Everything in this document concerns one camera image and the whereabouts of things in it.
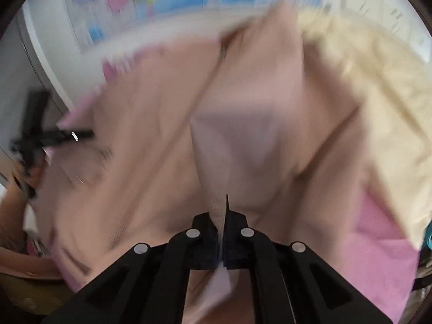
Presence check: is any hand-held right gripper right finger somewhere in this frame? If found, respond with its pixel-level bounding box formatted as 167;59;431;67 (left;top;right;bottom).
223;194;394;324

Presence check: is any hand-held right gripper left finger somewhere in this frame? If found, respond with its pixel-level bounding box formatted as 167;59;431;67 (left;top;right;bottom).
42;211;223;324

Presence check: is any dusty pink zip jacket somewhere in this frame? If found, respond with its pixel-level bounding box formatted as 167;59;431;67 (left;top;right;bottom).
34;0;372;324

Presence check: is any cream garment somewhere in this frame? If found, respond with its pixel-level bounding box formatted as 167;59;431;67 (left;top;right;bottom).
297;7;432;252

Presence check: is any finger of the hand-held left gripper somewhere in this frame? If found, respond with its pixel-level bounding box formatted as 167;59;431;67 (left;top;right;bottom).
42;129;96;149

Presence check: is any person's left forearm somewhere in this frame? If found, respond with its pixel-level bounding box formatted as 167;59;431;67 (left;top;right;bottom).
0;167;44;247

